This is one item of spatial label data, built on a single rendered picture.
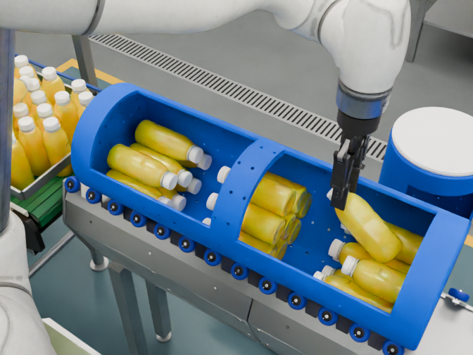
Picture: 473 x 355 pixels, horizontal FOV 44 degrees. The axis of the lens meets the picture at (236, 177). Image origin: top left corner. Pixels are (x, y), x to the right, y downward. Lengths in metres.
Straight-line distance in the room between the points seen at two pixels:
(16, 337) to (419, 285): 0.68
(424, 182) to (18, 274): 1.02
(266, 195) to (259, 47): 2.69
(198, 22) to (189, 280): 0.87
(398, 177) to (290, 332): 0.53
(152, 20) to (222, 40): 3.27
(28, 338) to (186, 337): 1.49
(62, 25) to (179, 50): 3.23
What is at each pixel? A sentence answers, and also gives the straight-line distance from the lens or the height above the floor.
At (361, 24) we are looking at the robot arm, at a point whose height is 1.63.
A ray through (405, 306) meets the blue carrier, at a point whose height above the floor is 1.15.
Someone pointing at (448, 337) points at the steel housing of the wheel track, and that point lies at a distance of 1.40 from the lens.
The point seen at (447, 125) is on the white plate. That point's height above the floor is 1.04.
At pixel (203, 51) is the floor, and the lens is 3.85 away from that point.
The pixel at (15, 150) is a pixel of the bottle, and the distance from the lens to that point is 1.64.
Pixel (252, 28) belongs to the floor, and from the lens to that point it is 4.09.
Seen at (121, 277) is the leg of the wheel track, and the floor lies 0.60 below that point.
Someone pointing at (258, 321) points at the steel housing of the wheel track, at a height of 0.85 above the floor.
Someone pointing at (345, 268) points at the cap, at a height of 1.10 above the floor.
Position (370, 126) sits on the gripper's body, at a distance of 1.02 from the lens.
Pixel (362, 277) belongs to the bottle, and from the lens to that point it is 1.21.
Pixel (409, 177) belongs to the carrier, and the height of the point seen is 0.98.
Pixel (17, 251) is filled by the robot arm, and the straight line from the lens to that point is 1.06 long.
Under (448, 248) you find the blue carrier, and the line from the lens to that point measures 1.14.
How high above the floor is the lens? 2.07
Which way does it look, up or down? 45 degrees down
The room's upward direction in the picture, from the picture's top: straight up
